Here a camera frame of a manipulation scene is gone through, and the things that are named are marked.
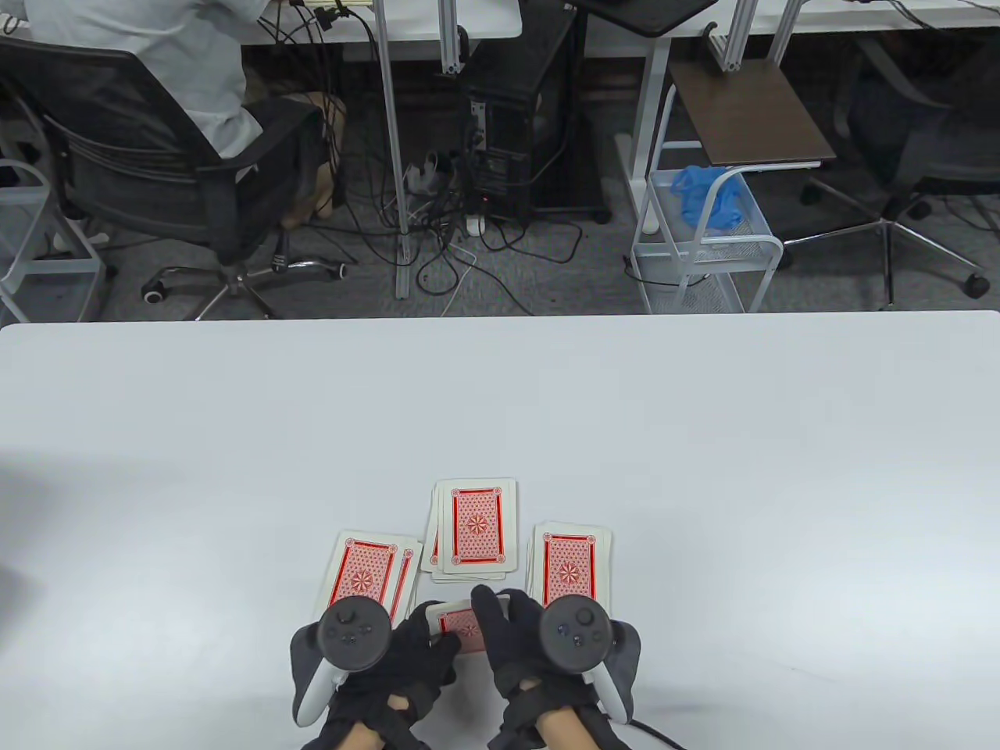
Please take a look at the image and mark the person's left hand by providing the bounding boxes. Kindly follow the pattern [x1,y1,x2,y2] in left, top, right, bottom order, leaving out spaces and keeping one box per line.
[301,600,462,750]

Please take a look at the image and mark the person's right hand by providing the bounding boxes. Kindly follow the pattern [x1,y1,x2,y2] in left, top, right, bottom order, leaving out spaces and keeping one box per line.
[471,586,634,750]

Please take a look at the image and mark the person's right forearm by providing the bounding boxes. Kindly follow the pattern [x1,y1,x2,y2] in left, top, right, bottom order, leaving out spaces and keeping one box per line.
[535,707,587,750]

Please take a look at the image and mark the dark grey right controller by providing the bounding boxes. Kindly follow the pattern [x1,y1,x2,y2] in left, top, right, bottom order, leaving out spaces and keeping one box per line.
[539,598,641,723]

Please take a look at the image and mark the grey and white left controller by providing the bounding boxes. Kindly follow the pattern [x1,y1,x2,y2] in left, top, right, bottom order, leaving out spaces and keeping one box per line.
[291,596,393,727]

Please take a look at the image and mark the white power strip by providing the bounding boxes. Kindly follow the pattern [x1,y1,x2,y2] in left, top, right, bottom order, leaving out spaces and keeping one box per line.
[402,152,442,196]

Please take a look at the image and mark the blue plastic bag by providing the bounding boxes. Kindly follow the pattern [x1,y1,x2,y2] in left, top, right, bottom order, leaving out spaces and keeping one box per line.
[672,166,747,233]

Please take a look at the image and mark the white metal rack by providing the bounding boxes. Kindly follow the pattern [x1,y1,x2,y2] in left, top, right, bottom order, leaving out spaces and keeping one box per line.
[0,160,106,323]

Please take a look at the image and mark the black mesh office chair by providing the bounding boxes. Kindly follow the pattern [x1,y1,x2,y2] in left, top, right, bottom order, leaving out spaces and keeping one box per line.
[0,39,348,321]

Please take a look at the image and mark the black computer tower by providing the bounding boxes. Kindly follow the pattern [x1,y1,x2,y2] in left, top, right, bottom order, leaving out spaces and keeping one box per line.
[461,8,612,227]

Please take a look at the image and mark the brown wooden board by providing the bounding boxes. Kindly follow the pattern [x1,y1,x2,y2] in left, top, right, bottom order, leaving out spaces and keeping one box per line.
[668,59,837,169]

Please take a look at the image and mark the white office desk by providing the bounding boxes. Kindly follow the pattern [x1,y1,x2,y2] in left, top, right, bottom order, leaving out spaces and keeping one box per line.
[234,0,523,46]
[586,0,1000,235]

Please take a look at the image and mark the black tray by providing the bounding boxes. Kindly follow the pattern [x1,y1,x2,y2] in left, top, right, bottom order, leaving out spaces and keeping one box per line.
[564,0,718,38]

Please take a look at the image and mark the dark grey office chair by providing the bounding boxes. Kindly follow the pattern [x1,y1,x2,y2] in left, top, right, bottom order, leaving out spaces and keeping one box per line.
[781,35,1000,309]

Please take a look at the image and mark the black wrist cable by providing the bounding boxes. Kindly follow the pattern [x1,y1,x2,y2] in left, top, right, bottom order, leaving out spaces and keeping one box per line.
[629,719,688,750]

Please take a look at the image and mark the tangle of black cables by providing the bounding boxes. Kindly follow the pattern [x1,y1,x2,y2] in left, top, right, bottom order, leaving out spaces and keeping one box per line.
[258,0,583,317]

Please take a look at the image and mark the white wire cart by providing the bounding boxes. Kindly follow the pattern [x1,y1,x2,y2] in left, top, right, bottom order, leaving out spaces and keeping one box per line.
[631,82,784,315]

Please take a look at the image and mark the long aluminium profile post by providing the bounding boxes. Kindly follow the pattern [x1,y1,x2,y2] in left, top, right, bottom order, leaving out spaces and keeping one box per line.
[371,0,413,302]

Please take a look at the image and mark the short aluminium profile post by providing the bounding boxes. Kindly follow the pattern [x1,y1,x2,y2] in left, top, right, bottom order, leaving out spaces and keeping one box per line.
[707,0,759,73]
[766,0,805,67]
[437,0,463,77]

